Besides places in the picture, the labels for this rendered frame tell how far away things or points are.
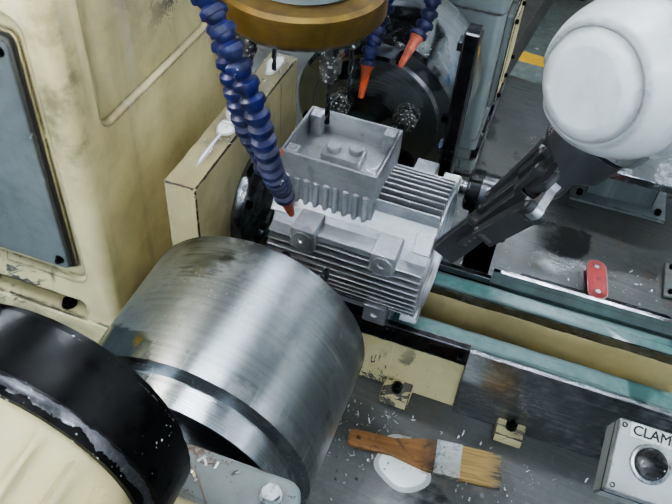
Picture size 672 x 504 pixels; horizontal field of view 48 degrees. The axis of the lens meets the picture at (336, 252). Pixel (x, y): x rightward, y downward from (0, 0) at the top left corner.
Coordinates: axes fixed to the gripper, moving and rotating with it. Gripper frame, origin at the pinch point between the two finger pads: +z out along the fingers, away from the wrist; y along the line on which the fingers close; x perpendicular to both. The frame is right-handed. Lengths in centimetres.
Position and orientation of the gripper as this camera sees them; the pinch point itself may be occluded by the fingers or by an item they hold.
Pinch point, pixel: (463, 237)
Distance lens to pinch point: 85.4
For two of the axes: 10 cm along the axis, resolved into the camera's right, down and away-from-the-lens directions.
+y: -3.4, 6.6, -6.8
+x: 7.8, 5.9, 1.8
